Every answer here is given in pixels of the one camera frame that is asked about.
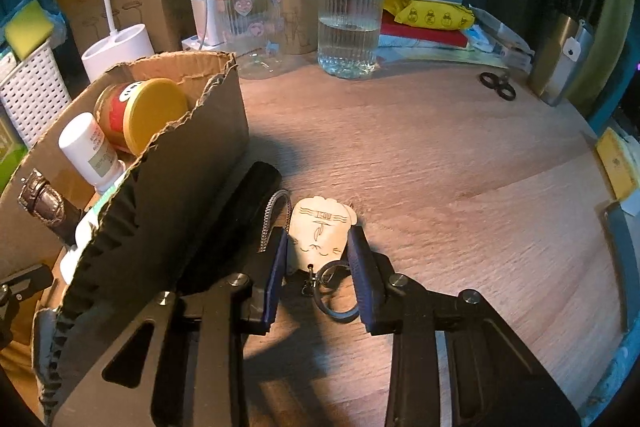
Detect dark smartphone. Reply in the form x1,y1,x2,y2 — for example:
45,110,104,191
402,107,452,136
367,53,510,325
602,202,640,333

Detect green paper cup package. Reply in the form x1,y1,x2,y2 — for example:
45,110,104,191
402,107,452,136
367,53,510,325
0,112,28,192

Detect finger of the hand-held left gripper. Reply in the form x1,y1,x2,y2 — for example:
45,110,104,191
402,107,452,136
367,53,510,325
0,264,54,348

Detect black handled scissors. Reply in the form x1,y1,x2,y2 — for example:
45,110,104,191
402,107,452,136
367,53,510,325
480,71,517,100

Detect white power strip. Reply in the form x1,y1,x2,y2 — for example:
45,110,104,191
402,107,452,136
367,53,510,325
181,34,227,54

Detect wristwatch with dark strap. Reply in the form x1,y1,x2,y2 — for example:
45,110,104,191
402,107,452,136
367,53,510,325
17,169,83,248

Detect stainless steel tumbler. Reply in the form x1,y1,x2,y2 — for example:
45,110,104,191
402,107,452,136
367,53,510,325
530,12,596,106

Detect white woven plastic basket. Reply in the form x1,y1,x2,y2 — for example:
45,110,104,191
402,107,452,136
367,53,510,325
0,41,73,148

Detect corrugated cardboard box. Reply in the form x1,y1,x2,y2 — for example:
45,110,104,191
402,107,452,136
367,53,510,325
0,51,251,427

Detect red label jar yellow lid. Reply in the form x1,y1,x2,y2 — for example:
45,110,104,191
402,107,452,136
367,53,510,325
94,78,190,156

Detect stack of papers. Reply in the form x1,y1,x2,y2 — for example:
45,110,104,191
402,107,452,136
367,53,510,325
377,7,532,70

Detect white charger with cable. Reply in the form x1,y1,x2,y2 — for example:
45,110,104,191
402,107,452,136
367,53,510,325
191,0,224,46

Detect red book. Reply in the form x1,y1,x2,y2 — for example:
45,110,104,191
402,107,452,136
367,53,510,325
380,14,471,51

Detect white pill bottle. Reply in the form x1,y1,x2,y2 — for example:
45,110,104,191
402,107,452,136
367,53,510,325
58,112,126,195

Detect yellow-green sponge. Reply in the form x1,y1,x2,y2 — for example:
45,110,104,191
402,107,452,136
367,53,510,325
5,0,56,60

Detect glass jar with gold lid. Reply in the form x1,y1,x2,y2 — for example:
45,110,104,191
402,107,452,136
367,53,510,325
262,0,321,55

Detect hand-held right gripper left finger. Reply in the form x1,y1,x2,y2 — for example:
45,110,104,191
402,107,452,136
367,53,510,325
50,227,290,427

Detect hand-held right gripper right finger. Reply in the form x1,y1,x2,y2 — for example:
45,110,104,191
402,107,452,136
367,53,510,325
346,226,583,427

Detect yellow wipes pack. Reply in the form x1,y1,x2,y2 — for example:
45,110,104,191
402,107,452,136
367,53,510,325
384,0,475,32

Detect clear glass with stickers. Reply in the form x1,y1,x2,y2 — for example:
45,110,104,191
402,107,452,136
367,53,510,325
215,0,287,78

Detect yellow-green curtain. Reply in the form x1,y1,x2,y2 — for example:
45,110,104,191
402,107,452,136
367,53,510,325
582,0,638,118

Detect wooden tag keychain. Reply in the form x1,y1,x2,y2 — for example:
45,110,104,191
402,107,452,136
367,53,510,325
257,189,362,323

